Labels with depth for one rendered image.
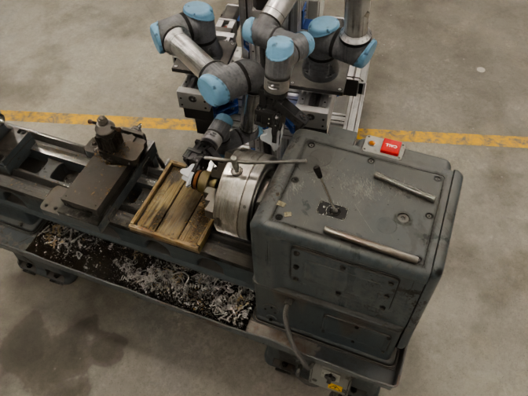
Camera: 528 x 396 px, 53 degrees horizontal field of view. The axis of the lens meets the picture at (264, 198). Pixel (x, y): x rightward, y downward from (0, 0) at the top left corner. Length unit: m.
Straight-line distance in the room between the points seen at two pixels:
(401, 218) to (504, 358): 1.45
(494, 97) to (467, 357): 1.96
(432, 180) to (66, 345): 2.02
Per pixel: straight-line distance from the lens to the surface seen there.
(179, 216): 2.11
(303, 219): 1.61
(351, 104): 3.49
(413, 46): 4.38
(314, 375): 2.42
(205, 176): 1.91
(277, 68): 1.53
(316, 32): 2.06
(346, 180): 1.72
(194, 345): 2.81
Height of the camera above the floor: 2.58
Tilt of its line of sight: 53 degrees down
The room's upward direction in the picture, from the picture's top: 3 degrees counter-clockwise
